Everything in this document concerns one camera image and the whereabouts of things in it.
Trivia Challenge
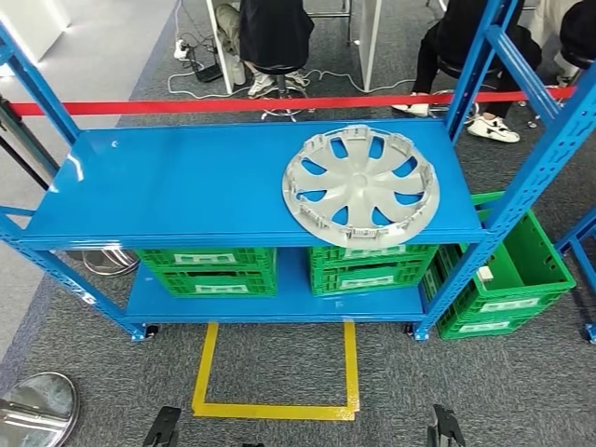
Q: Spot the grey plastic wheel hubcap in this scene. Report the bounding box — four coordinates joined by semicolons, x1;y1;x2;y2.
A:
281;124;441;250

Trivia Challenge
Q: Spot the blue steel shelving rack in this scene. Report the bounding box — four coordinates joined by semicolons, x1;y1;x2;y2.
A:
554;206;596;345
0;0;596;343

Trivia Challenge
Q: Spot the black round stool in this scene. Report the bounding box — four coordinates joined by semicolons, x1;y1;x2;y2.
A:
253;61;311;123

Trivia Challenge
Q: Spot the red barrier belt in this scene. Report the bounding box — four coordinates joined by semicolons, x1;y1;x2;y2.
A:
9;86;576;118

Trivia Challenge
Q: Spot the yellow floor tape square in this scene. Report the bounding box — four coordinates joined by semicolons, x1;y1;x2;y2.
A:
191;321;361;423

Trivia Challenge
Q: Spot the black router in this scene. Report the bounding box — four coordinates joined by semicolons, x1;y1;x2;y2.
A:
186;43;223;83

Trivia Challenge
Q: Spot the person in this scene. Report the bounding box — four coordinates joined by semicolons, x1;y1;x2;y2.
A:
214;0;315;100
391;0;543;144
530;0;596;88

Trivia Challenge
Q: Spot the white desk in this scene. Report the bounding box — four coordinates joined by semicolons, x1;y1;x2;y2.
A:
204;0;384;95

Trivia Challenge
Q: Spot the black barrier belt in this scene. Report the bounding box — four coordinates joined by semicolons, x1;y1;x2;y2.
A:
0;132;51;191

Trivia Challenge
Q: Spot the round chrome stanchion base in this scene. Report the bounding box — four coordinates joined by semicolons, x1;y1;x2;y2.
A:
0;372;80;447

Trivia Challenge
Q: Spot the white power cable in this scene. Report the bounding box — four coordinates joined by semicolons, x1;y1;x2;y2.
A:
167;58;417;98

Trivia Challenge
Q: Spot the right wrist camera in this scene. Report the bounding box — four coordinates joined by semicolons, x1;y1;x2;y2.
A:
426;403;467;447

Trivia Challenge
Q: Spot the chrome stanchion post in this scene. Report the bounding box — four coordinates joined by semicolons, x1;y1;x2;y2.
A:
0;92;140;277

